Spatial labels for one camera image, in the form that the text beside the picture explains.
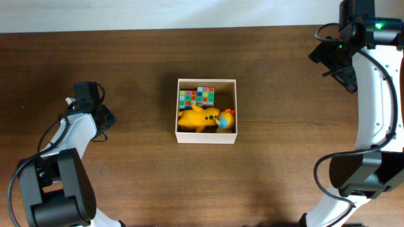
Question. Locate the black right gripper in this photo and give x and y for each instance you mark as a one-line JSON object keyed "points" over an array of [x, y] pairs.
{"points": [[342, 77]]}

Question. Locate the orange pig toy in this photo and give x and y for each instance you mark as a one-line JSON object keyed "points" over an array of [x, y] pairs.
{"points": [[197, 119]]}

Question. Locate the rubiks cube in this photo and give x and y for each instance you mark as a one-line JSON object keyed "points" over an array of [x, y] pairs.
{"points": [[205, 96], [186, 99]]}

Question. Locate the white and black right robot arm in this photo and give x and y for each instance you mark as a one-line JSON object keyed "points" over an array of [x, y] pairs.
{"points": [[366, 59]]}

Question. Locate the orange and blue duck toy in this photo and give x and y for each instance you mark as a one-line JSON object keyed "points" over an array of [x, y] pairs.
{"points": [[225, 122]]}

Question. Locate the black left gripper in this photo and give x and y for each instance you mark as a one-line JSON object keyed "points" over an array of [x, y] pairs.
{"points": [[112, 120]]}

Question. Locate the beige cardboard box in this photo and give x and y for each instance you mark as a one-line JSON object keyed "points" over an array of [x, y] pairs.
{"points": [[225, 98]]}

